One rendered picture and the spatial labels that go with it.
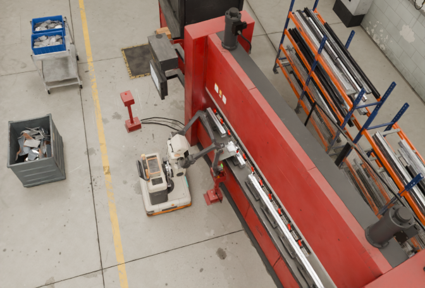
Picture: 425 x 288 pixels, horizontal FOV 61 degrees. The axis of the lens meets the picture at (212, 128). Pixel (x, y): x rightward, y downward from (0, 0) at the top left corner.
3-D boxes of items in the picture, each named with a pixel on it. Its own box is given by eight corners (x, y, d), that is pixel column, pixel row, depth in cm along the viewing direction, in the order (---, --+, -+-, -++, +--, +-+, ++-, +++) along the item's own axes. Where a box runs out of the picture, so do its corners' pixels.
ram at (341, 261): (205, 89, 503) (208, 45, 438) (210, 87, 506) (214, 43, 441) (341, 299, 353) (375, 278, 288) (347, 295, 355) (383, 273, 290)
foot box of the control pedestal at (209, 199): (202, 194, 555) (203, 190, 546) (217, 189, 562) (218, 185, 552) (207, 206, 545) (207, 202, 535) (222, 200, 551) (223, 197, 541)
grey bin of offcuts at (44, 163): (25, 147, 585) (7, 120, 527) (64, 140, 598) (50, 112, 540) (25, 190, 541) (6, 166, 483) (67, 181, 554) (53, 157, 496)
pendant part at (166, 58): (151, 80, 539) (147, 35, 470) (167, 76, 546) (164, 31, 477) (162, 105, 512) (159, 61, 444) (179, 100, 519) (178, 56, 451)
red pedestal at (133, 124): (124, 124, 624) (116, 92, 557) (137, 119, 631) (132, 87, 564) (128, 133, 614) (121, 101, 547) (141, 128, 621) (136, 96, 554)
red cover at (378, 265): (207, 43, 436) (207, 35, 425) (214, 42, 439) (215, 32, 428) (375, 278, 286) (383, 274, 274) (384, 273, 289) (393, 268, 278)
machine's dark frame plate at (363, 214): (211, 80, 494) (215, 32, 428) (222, 76, 500) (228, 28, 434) (353, 292, 344) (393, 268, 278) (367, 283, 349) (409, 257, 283)
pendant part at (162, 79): (151, 78, 523) (148, 59, 494) (159, 76, 526) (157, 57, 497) (161, 100, 499) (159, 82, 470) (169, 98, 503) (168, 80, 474)
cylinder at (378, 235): (359, 230, 294) (385, 207, 256) (382, 218, 302) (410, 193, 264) (388, 269, 277) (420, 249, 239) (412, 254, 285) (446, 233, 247)
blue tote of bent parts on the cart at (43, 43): (34, 42, 610) (30, 34, 596) (65, 38, 621) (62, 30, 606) (35, 57, 590) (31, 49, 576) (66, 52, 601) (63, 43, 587)
